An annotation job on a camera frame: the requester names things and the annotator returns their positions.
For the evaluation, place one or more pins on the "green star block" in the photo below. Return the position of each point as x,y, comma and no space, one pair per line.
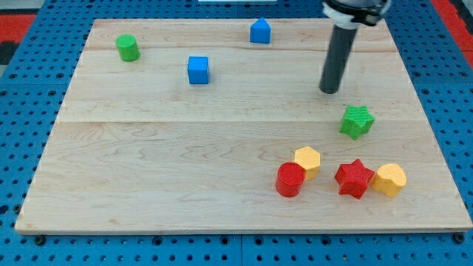
356,121

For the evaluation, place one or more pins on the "red star block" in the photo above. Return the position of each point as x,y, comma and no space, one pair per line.
353,178

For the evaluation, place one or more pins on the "wooden board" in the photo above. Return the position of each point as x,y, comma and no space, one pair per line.
138,150

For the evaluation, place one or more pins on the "red cylinder block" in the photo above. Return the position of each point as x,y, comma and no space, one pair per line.
290,177

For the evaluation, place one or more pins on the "blue cube block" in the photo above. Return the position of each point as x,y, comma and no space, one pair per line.
198,70

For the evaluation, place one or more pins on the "yellow hexagon block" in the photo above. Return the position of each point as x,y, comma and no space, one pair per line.
310,160

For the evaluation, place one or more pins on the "blue pentagon house block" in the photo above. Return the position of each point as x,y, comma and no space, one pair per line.
260,32

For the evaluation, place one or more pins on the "green cylinder block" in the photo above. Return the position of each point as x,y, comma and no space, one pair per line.
127,48

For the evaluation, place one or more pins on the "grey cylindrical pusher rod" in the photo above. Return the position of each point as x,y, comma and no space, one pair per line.
341,42

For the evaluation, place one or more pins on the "yellow heart block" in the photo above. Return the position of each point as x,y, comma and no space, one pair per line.
389,179

